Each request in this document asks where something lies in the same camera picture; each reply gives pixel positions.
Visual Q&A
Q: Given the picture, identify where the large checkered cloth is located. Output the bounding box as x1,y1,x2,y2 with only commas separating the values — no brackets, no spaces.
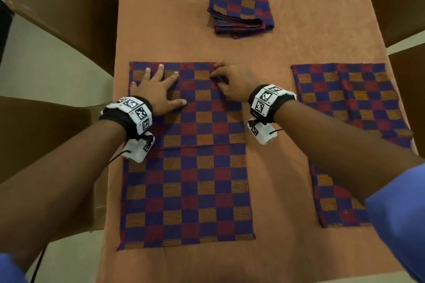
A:
117,61,256,252

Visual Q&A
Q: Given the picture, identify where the blue sleeve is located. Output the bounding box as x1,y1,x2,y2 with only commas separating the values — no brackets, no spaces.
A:
0,253,28,283
364,163,425,283

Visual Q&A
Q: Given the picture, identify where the brown chair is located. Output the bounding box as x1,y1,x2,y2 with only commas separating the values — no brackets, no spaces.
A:
0,95,111,243
365,0,425,49
0,0,120,77
387,43,425,158

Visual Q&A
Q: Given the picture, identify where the orange tablecloth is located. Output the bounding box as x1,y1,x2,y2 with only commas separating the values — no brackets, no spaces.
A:
96,0,419,283

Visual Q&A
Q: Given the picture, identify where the person's right forearm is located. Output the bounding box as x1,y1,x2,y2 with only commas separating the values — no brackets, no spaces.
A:
273,100,425,203

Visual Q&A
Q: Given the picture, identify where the person's left forearm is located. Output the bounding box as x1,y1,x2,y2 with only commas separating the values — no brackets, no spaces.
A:
0,120,129,272

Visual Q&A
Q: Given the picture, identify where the person's right hand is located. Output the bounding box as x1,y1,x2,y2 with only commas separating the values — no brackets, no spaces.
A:
210,61,264,103

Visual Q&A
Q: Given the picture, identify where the black marker wristband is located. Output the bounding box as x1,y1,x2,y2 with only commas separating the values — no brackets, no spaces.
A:
99,95,154,138
248,84,297,124

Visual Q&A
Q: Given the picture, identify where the black cable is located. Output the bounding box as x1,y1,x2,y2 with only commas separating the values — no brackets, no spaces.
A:
31,149,132,283

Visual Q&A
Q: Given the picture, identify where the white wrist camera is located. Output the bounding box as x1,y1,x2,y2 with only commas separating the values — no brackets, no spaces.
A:
248,120,278,145
121,132,156,164

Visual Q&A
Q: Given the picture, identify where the person's left hand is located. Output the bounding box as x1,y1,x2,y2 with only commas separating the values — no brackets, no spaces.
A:
129,64,187,117

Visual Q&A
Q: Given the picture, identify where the folded checkered cloth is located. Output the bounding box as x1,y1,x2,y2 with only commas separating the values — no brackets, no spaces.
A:
207,0,275,39

